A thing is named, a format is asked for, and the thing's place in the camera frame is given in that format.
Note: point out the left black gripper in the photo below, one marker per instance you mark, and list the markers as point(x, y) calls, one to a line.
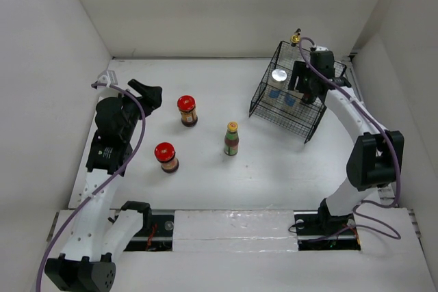
point(151, 94)

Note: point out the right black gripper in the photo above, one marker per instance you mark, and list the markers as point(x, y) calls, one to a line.
point(299, 70)

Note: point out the clear glass oil bottle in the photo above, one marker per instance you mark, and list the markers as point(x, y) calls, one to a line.
point(294, 42)

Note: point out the silver lid shaker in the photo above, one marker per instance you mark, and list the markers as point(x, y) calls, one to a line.
point(277, 79)
point(292, 98)

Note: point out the dark soy sauce bottle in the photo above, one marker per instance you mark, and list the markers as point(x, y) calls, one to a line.
point(308, 98)

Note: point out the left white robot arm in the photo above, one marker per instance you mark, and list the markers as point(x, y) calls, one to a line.
point(82, 253)

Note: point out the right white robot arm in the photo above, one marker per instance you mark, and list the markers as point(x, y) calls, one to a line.
point(376, 157)

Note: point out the red lid jar back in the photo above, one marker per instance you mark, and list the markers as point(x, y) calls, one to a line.
point(187, 107)

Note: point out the red lid jar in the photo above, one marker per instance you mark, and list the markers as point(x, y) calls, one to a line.
point(187, 107)
point(166, 155)

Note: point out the red lid jar front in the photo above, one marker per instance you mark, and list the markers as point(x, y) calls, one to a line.
point(166, 155)

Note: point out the green label sauce bottle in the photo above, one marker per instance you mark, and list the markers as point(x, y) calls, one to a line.
point(231, 139)

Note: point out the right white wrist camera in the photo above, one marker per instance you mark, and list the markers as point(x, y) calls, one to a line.
point(318, 48)

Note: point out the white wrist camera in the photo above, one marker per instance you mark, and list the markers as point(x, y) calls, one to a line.
point(318, 48)
point(107, 78)

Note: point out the black wire rack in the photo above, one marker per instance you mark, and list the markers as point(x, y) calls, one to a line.
point(300, 119)

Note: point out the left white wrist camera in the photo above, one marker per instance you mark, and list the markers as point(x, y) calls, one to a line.
point(107, 78)

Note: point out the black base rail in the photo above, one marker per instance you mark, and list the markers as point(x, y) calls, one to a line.
point(159, 237)

